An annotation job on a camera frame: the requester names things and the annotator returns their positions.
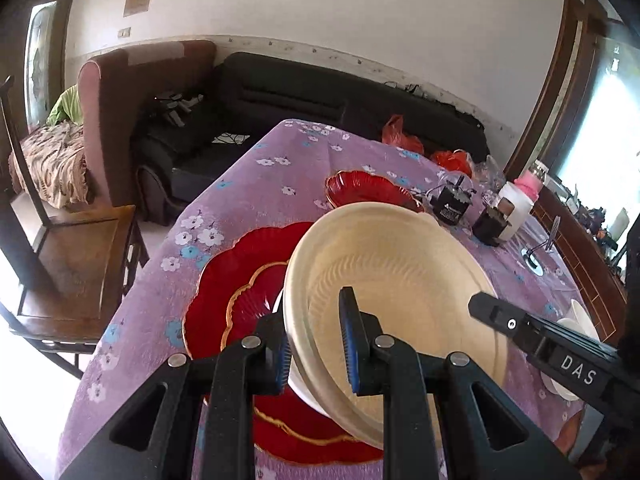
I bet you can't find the window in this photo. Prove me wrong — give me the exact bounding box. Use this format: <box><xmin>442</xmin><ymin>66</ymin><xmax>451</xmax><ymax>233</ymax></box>
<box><xmin>555</xmin><ymin>20</ymin><xmax>640</xmax><ymax>221</ymax></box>

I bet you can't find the wooden cabinet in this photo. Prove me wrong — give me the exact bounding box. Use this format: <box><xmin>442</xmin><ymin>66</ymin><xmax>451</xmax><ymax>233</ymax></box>
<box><xmin>532</xmin><ymin>187</ymin><xmax>632</xmax><ymax>322</ymax></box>

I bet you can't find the beige bowl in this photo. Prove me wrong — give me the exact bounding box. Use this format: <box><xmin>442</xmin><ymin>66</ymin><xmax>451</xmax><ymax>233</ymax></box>
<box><xmin>282</xmin><ymin>201</ymin><xmax>507</xmax><ymax>448</ymax></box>

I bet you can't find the white jar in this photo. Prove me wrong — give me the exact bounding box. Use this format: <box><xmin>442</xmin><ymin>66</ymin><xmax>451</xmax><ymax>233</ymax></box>
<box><xmin>495</xmin><ymin>182</ymin><xmax>536</xmax><ymax>241</ymax></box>

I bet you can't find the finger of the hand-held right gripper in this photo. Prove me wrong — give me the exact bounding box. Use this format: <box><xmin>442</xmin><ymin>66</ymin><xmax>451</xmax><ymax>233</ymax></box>
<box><xmin>468</xmin><ymin>292</ymin><xmax>548</xmax><ymax>358</ymax></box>

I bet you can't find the black motor white label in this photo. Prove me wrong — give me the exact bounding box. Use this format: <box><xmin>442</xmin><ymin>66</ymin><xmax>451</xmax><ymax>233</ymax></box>
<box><xmin>432</xmin><ymin>177</ymin><xmax>474</xmax><ymax>226</ymax></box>

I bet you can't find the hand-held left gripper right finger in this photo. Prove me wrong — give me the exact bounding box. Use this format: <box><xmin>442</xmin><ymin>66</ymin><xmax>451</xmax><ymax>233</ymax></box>
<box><xmin>339</xmin><ymin>286</ymin><xmax>581</xmax><ymax>480</ymax></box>

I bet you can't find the brown armchair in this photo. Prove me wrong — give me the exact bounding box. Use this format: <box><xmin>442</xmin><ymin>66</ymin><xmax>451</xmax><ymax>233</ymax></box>
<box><xmin>77</xmin><ymin>40</ymin><xmax>218</xmax><ymax>208</ymax></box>

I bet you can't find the black sofa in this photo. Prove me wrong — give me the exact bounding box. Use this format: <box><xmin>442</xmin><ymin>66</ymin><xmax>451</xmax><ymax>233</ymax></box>
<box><xmin>132</xmin><ymin>51</ymin><xmax>491</xmax><ymax>226</ymax></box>

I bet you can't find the green cloth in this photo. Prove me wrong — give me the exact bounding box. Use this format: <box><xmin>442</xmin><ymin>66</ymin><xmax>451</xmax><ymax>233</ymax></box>
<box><xmin>46</xmin><ymin>85</ymin><xmax>84</xmax><ymax>126</ymax></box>

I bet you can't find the pink bottle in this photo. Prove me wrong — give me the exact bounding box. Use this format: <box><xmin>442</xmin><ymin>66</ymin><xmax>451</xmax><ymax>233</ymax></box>
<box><xmin>515</xmin><ymin>160</ymin><xmax>549</xmax><ymax>202</ymax></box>

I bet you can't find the black bag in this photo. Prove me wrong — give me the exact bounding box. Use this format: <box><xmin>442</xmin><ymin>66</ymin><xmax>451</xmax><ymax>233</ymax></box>
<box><xmin>134</xmin><ymin>162</ymin><xmax>177</xmax><ymax>226</ymax></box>

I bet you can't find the wooden chair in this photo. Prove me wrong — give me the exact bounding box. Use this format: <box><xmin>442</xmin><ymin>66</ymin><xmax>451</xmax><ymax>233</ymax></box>
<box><xmin>0</xmin><ymin>76</ymin><xmax>151</xmax><ymax>379</ymax></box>

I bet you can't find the wooden window frame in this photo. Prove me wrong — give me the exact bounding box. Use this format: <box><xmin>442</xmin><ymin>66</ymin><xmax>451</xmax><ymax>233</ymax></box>
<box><xmin>502</xmin><ymin>0</ymin><xmax>617</xmax><ymax>182</ymax></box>

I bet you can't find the black grey gadget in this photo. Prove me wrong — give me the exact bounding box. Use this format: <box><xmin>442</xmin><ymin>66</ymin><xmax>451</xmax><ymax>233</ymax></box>
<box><xmin>150</xmin><ymin>91</ymin><xmax>206</xmax><ymax>128</ymax></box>

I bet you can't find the row of small bottles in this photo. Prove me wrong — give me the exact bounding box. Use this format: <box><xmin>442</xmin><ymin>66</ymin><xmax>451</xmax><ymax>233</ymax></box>
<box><xmin>562</xmin><ymin>180</ymin><xmax>628</xmax><ymax>266</ymax></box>

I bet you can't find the red gold-rimmed plate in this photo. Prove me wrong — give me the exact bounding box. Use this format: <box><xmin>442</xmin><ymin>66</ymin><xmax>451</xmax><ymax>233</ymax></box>
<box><xmin>220</xmin><ymin>260</ymin><xmax>362</xmax><ymax>448</ymax></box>
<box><xmin>324</xmin><ymin>170</ymin><xmax>426</xmax><ymax>213</ymax></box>

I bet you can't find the black phone stand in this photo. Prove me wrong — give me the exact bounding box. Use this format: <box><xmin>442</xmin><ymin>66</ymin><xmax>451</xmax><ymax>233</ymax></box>
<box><xmin>520</xmin><ymin>215</ymin><xmax>564</xmax><ymax>277</ymax></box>

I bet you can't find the purple floral tablecloth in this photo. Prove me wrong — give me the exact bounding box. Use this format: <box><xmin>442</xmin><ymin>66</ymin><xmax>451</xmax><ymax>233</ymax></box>
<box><xmin>55</xmin><ymin>119</ymin><xmax>626</xmax><ymax>480</ymax></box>

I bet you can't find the red plastic bag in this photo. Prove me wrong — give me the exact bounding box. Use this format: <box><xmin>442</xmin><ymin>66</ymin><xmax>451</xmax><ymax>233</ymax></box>
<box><xmin>382</xmin><ymin>115</ymin><xmax>425</xmax><ymax>155</ymax></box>
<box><xmin>431</xmin><ymin>150</ymin><xmax>474</xmax><ymax>177</ymax></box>

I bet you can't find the brown patterned blanket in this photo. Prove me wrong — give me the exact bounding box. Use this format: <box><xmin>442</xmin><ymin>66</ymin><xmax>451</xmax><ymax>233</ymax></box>
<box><xmin>9</xmin><ymin>122</ymin><xmax>94</xmax><ymax>209</ymax></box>

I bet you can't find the large red scalloped plate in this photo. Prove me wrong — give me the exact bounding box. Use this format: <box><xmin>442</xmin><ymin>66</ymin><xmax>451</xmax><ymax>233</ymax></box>
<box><xmin>182</xmin><ymin>221</ymin><xmax>386</xmax><ymax>463</ymax></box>

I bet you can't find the white bowl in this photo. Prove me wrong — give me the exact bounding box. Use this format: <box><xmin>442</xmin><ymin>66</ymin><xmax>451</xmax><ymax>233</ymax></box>
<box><xmin>540</xmin><ymin>299</ymin><xmax>601</xmax><ymax>402</ymax></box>
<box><xmin>272</xmin><ymin>287</ymin><xmax>333</xmax><ymax>418</ymax></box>

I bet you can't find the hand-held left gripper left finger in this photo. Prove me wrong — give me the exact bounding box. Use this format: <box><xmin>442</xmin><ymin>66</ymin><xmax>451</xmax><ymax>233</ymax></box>
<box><xmin>59</xmin><ymin>312</ymin><xmax>293</xmax><ymax>480</ymax></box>

